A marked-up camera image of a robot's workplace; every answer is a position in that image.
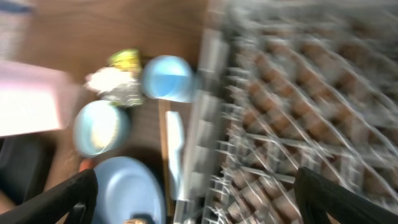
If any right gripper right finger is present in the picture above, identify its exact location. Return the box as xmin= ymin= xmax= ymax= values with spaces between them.
xmin=294 ymin=167 xmax=397 ymax=224

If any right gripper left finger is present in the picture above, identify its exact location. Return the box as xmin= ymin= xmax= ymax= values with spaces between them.
xmin=1 ymin=169 xmax=98 ymax=224

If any orange carrot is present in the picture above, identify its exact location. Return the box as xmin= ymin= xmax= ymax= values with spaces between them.
xmin=79 ymin=159 xmax=95 ymax=172

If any dark blue plate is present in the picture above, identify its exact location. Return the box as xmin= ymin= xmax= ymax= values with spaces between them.
xmin=92 ymin=157 xmax=167 ymax=224

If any pink plastic cup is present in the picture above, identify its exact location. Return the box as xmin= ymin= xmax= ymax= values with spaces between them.
xmin=1 ymin=60 xmax=81 ymax=137

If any light blue plastic cup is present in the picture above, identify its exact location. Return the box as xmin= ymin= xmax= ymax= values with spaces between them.
xmin=141 ymin=55 xmax=199 ymax=103

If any grey plastic dishwasher rack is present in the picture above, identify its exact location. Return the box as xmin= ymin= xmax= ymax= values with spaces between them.
xmin=174 ymin=1 xmax=397 ymax=223

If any light blue rice bowl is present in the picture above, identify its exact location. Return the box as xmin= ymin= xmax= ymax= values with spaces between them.
xmin=73 ymin=100 xmax=131 ymax=158

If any light blue plastic knife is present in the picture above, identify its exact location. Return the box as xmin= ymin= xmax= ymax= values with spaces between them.
xmin=165 ymin=111 xmax=185 ymax=200

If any crumpled foil wrapper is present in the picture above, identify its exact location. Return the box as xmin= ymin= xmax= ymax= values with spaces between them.
xmin=101 ymin=79 xmax=144 ymax=107

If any crumpled white paper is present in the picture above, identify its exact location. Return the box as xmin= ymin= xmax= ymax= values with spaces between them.
xmin=84 ymin=67 xmax=132 ymax=93

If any wooden chopstick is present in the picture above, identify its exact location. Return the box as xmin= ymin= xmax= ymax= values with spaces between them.
xmin=158 ymin=100 xmax=174 ymax=217

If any yellow green snack wrapper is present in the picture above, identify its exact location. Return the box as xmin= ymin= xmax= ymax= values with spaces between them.
xmin=108 ymin=49 xmax=142 ymax=73

